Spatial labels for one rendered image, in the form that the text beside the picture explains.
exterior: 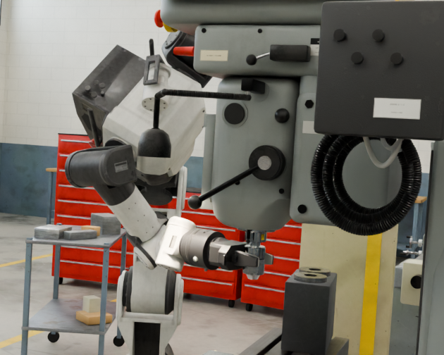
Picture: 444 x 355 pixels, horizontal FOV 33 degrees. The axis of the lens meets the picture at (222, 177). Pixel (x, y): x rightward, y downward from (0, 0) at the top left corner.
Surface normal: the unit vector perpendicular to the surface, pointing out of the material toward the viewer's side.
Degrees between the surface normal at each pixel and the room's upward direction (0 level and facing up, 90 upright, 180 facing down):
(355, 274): 90
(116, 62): 58
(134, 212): 103
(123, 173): 83
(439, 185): 90
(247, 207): 118
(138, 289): 81
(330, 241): 90
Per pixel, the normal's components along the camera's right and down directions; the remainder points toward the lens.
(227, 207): -0.42, 0.47
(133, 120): 0.04, -0.47
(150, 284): 0.01, -0.10
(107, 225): 0.54, 0.07
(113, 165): 0.80, -0.04
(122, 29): -0.35, 0.03
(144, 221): 0.52, 0.29
